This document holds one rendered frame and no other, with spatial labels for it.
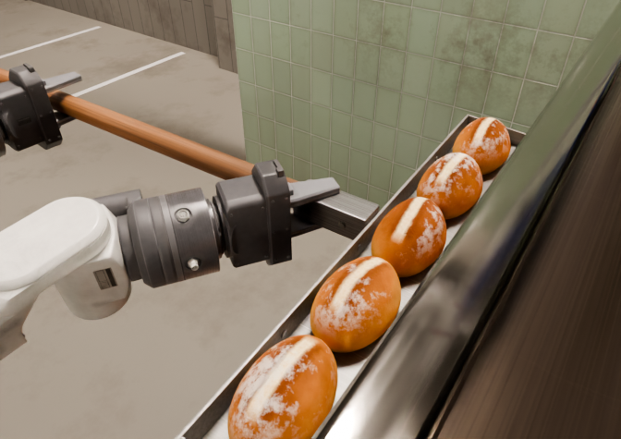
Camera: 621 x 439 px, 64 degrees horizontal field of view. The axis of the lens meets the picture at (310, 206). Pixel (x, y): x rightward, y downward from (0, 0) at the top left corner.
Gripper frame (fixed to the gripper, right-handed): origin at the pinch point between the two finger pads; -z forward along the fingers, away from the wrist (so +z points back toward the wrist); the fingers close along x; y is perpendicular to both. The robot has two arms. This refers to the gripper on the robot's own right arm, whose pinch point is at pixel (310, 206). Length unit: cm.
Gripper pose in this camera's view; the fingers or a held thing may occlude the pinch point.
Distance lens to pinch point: 53.6
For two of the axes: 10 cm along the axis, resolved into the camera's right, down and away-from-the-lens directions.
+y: 3.6, 5.7, -7.4
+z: -9.3, 2.2, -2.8
